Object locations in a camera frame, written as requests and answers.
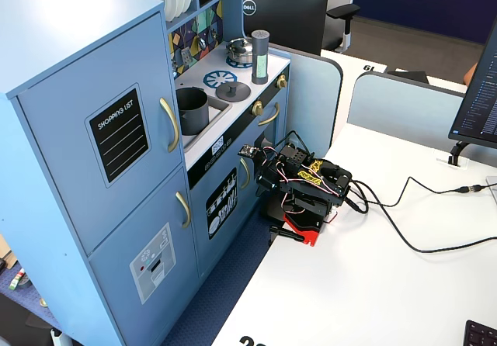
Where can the chrome round toy utensil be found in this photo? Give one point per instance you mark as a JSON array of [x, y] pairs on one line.
[[202, 43]]

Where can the brown cardboard box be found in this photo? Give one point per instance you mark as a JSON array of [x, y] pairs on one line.
[[7, 255]]

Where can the blue wooden toy kitchen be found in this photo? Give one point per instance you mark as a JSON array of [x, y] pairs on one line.
[[58, 129]]

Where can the black monitor stand foot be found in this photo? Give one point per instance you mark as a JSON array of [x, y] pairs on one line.
[[456, 154]]

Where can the black keyboard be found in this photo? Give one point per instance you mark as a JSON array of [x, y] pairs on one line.
[[481, 334]]

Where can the gray pot lid with knob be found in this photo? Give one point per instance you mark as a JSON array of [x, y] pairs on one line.
[[233, 91]]

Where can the blue desk partition gray rim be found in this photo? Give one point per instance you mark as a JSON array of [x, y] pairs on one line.
[[404, 105], [310, 97]]

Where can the gray toy spatula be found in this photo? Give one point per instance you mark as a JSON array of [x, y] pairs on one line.
[[186, 57]]

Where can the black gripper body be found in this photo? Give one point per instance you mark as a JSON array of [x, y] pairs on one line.
[[267, 179]]

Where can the gold stove knob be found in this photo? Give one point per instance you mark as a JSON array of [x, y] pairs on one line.
[[282, 81], [257, 108]]

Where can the black shopping list sticker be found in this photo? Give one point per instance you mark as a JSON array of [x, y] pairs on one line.
[[118, 136]]

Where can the black Dell monitor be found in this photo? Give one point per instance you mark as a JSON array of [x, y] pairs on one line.
[[287, 20]]

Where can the black dishwasher sticker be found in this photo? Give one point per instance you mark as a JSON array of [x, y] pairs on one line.
[[221, 204]]

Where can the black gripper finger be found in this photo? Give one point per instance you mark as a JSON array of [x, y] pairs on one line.
[[272, 208]]

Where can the small camera circuit board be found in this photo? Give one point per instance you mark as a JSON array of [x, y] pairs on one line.
[[248, 151]]

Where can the red robot base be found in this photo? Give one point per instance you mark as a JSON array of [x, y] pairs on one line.
[[306, 231]]

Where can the black table clamp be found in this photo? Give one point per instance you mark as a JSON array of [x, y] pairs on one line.
[[285, 232]]

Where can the gray plastic pot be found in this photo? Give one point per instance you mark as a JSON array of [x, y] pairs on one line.
[[193, 115]]

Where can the gray cylindrical salt shaker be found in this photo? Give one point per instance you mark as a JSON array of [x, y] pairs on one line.
[[260, 59]]

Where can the red green striped object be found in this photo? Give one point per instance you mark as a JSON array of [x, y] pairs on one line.
[[16, 279]]

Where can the monitor with lit screen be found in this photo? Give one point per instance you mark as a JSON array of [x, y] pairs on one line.
[[479, 97]]

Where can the gray ice dispenser sticker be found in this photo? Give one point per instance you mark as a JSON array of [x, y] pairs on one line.
[[153, 264]]

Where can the gray toy sink basin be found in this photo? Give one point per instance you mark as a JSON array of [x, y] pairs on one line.
[[219, 107]]

